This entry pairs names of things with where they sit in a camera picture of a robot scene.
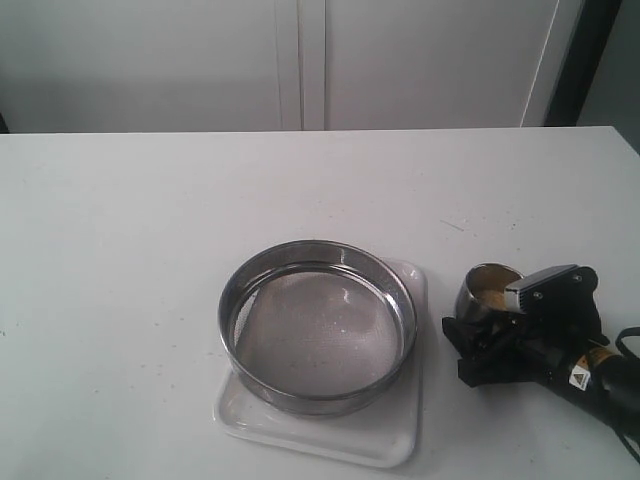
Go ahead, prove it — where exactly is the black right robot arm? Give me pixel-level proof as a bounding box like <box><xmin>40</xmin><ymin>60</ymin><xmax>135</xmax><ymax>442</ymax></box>
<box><xmin>442</xmin><ymin>312</ymin><xmax>639</xmax><ymax>445</ymax></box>

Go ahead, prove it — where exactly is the round steel mesh sieve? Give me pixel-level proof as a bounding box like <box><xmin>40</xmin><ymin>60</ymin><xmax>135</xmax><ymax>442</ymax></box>
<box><xmin>217</xmin><ymin>240</ymin><xmax>419</xmax><ymax>417</ymax></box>

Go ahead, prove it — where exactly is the white cabinet with doors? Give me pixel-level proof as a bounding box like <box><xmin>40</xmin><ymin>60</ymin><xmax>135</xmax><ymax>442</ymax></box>
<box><xmin>1</xmin><ymin>1</ymin><xmax>584</xmax><ymax>133</ymax></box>

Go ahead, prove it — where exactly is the small steel cup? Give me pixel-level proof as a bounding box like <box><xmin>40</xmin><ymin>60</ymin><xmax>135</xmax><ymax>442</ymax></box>
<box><xmin>454</xmin><ymin>263</ymin><xmax>523</xmax><ymax>323</ymax></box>

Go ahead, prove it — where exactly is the yellow and white grain mix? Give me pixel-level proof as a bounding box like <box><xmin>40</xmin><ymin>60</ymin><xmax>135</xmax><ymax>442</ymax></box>
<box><xmin>474</xmin><ymin>289</ymin><xmax>508</xmax><ymax>311</ymax></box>

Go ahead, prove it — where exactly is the white square plastic tray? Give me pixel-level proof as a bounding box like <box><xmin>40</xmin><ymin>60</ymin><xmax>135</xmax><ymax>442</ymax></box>
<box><xmin>213</xmin><ymin>260</ymin><xmax>427</xmax><ymax>468</ymax></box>

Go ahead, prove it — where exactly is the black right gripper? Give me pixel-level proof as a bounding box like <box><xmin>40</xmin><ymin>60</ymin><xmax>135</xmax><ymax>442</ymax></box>
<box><xmin>441</xmin><ymin>309</ymin><xmax>613</xmax><ymax>408</ymax></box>

